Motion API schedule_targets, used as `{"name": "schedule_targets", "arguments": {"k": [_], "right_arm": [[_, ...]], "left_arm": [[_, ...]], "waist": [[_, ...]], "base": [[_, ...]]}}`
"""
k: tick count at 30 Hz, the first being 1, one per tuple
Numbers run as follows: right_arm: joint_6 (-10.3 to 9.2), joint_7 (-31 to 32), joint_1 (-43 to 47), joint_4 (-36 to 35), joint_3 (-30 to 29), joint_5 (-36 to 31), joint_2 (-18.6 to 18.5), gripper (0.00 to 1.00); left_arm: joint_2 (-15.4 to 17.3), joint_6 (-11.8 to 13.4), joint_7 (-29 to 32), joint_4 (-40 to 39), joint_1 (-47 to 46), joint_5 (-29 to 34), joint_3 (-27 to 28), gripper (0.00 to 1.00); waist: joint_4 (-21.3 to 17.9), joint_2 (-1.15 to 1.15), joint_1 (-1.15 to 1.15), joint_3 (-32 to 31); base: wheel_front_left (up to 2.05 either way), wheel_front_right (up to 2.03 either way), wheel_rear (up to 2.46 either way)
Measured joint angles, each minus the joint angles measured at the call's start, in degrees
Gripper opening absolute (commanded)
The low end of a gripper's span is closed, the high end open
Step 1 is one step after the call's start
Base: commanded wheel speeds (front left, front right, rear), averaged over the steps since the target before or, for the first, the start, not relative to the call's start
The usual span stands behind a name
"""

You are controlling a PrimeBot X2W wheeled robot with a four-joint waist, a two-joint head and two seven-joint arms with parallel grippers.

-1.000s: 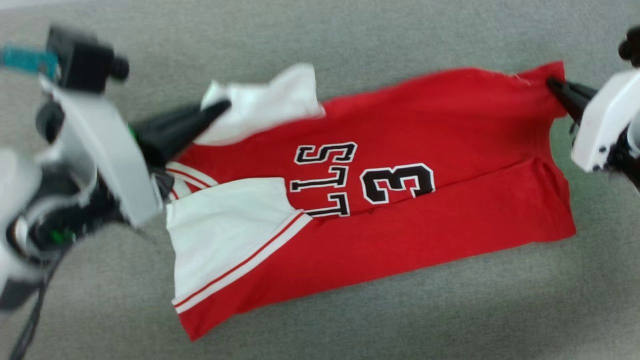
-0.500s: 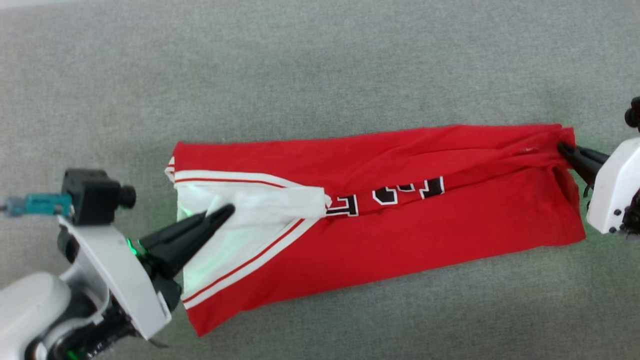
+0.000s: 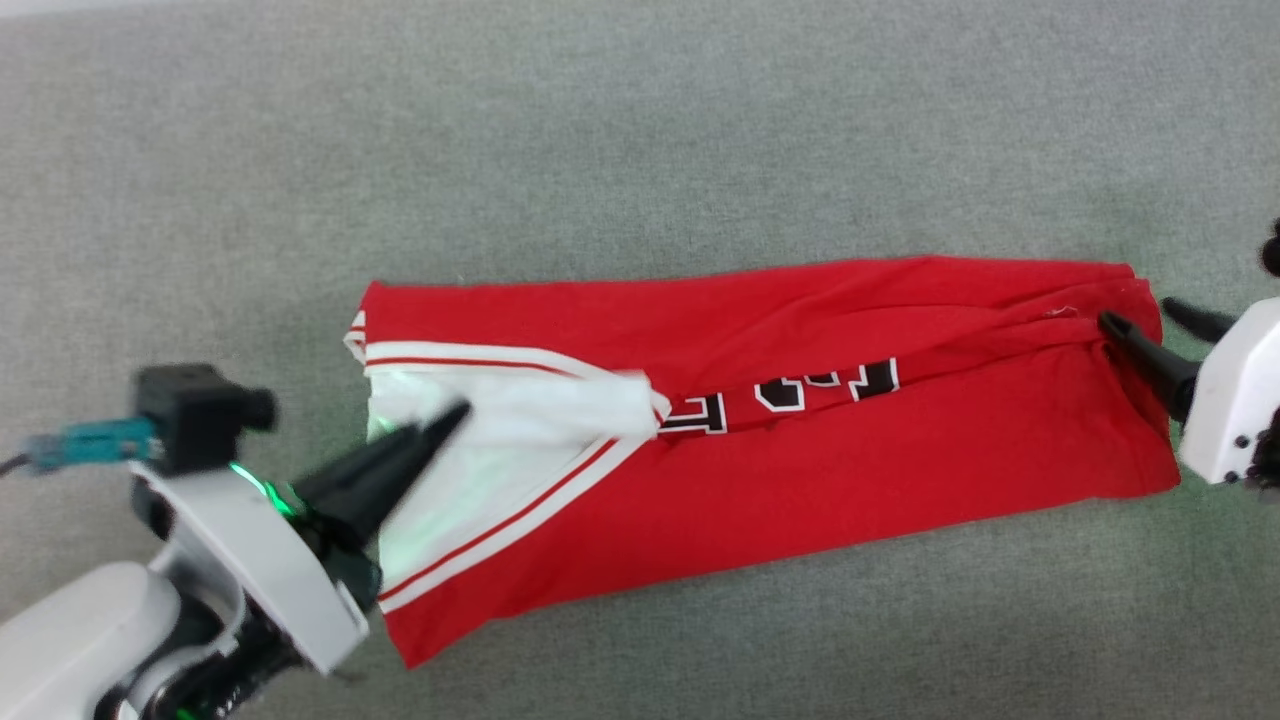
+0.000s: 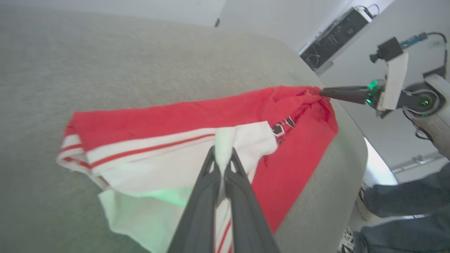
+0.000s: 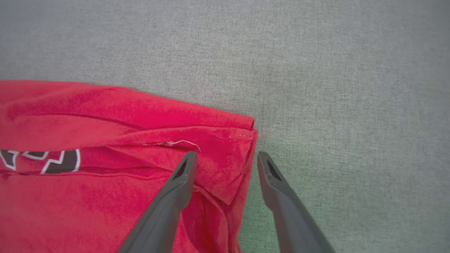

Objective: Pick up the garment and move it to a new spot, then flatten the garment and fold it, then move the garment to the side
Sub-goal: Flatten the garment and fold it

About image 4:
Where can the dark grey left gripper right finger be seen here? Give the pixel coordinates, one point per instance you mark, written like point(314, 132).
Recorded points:
point(246, 221)

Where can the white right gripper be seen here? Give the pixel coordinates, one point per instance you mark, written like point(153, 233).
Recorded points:
point(393, 88)

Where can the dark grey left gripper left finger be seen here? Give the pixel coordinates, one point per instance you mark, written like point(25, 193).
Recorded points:
point(198, 218)

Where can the red and white shirt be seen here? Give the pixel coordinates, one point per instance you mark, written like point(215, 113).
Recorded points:
point(299, 168)

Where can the black equipment cabinet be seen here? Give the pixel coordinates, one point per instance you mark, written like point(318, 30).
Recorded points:
point(334, 38)

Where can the black and white sneaker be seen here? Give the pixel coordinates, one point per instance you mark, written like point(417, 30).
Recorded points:
point(347, 242)

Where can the grey-green fabric sofa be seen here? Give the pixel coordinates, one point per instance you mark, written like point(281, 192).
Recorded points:
point(105, 63)

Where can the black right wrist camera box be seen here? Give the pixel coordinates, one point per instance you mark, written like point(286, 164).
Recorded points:
point(388, 49)

